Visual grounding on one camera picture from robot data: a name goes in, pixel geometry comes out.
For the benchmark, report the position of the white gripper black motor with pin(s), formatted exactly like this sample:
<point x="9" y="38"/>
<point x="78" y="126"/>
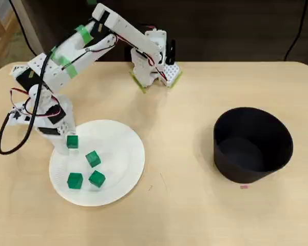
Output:
<point x="57" y="136"/>

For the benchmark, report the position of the green cube block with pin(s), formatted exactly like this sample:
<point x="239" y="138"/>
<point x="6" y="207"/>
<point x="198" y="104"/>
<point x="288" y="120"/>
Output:
<point x="75" y="181"/>
<point x="93" y="159"/>
<point x="72" y="141"/>
<point x="97" y="179"/>

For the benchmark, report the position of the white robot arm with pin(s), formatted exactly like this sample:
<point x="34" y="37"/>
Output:
<point x="123" y="28"/>

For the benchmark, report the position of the white paper plate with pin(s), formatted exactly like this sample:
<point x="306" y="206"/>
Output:
<point x="123" y="153"/>

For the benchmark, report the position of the black round pot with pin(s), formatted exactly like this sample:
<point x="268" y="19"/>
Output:
<point x="233" y="171"/>

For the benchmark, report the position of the green tape strip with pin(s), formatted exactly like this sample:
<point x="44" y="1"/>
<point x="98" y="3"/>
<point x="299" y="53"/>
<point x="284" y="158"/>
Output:
<point x="66" y="65"/>
<point x="84" y="33"/>

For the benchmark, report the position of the small green tape piece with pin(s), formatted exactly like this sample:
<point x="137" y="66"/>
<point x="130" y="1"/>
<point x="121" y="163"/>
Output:
<point x="91" y="1"/>

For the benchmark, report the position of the small pink sticker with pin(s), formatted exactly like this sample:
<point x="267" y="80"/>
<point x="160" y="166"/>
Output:
<point x="244" y="186"/>

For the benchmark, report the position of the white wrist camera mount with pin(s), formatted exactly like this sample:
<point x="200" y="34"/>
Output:
<point x="18" y="120"/>

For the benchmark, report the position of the light wooden shelf frame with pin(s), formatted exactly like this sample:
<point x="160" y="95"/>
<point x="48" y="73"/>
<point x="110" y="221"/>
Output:
<point x="0" y="33"/>

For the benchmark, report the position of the white perforated base plate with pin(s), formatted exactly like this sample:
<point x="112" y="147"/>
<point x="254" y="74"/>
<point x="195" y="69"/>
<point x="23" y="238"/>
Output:
<point x="172" y="71"/>

